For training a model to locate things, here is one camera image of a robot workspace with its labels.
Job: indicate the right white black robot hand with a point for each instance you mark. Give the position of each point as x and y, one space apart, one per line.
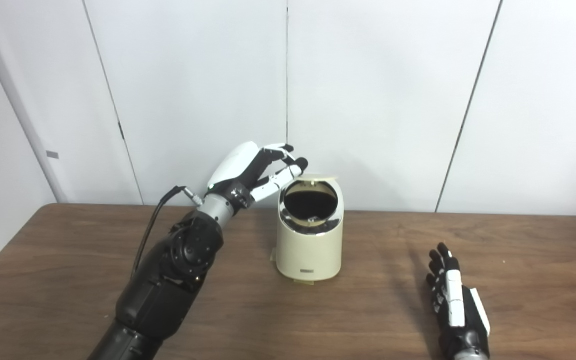
455 305

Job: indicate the cream-colored plastic bin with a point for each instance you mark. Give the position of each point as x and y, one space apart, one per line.
308 250

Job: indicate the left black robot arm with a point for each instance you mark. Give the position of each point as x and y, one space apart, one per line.
173 280

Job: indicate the small grey wall label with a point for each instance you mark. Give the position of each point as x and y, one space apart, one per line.
52 155

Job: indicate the black wall panel hinge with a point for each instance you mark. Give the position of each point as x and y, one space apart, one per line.
121 131

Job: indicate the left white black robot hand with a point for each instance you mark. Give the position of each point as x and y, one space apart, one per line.
235 167

